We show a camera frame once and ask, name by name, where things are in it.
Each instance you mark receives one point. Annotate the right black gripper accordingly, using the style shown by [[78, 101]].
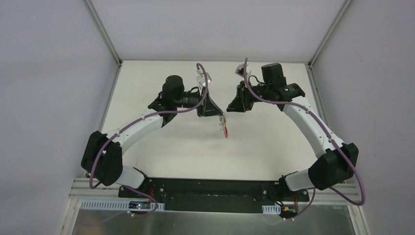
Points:
[[243, 98]]

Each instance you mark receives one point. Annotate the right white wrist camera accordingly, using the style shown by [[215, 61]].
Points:
[[241, 71]]

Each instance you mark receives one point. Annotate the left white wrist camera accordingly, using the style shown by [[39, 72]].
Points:
[[202, 79]]

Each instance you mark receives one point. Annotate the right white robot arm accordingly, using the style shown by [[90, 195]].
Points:
[[335, 159]]

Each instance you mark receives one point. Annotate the right white slotted cable duct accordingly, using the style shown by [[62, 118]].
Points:
[[271, 209]]

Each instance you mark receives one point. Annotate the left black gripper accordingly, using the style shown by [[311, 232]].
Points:
[[203, 103]]

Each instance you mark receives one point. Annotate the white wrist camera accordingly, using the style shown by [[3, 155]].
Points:
[[241, 71], [202, 79]]

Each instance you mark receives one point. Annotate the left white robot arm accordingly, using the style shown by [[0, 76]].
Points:
[[102, 158]]

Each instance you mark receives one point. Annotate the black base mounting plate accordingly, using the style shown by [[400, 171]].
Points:
[[202, 195]]

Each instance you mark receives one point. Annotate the right controller board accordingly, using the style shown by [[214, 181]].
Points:
[[289, 210]]

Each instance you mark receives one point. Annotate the left controller board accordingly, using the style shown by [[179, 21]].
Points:
[[139, 206]]

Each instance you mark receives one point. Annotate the controller board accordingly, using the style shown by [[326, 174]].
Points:
[[289, 210], [139, 206]]

